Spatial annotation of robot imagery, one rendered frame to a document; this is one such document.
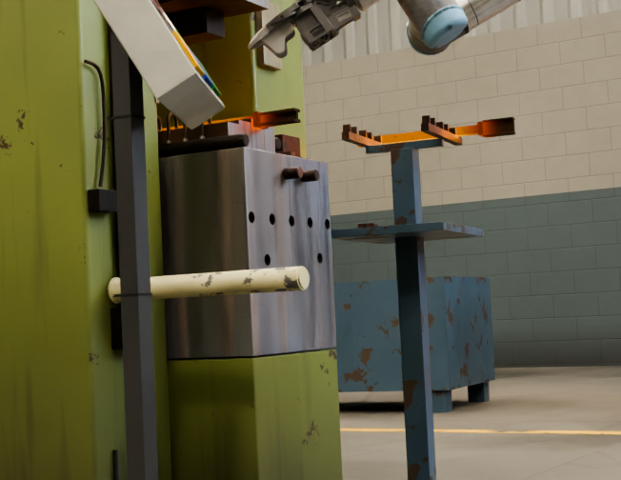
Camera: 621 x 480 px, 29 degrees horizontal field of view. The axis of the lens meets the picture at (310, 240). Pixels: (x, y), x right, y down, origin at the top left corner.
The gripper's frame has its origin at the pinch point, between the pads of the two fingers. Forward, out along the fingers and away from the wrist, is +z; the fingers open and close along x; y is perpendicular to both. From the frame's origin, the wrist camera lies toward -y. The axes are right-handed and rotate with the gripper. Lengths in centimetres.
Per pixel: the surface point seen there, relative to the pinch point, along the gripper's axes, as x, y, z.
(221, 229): 32.3, 22.2, 26.7
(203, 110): -1.6, 6.4, 14.7
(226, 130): 35.4, 4.2, 14.5
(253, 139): 44.8, 7.4, 10.7
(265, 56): 74, -14, -2
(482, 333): 466, 96, -30
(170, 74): -27.1, 4.2, 14.9
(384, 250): 896, 6, -18
